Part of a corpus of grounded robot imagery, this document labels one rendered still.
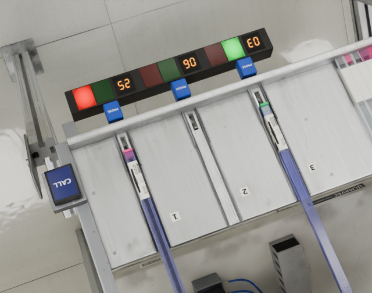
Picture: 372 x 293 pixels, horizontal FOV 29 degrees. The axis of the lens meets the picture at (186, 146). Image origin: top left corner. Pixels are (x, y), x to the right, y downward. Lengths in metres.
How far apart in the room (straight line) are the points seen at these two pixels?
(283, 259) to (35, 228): 0.81
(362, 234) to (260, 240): 0.21
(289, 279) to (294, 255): 0.05
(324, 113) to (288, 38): 0.82
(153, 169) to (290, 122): 0.22
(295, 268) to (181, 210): 0.37
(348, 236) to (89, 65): 0.77
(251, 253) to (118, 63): 0.67
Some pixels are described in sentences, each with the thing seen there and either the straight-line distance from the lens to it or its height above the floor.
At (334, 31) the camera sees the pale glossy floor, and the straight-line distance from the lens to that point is 1.99.
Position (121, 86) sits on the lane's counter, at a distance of 1.15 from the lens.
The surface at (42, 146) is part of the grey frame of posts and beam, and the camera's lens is 1.18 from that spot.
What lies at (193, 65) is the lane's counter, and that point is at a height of 0.66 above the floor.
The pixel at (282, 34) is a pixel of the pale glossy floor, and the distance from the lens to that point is 1.93.
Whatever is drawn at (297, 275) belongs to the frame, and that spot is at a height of 0.66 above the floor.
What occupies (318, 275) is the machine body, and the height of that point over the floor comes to 0.62.
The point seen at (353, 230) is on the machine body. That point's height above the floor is 0.62.
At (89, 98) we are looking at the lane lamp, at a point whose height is 0.66.
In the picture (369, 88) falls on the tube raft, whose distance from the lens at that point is 1.17.
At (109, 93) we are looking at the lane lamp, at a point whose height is 0.66.
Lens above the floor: 1.75
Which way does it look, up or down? 65 degrees down
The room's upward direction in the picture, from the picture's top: 143 degrees clockwise
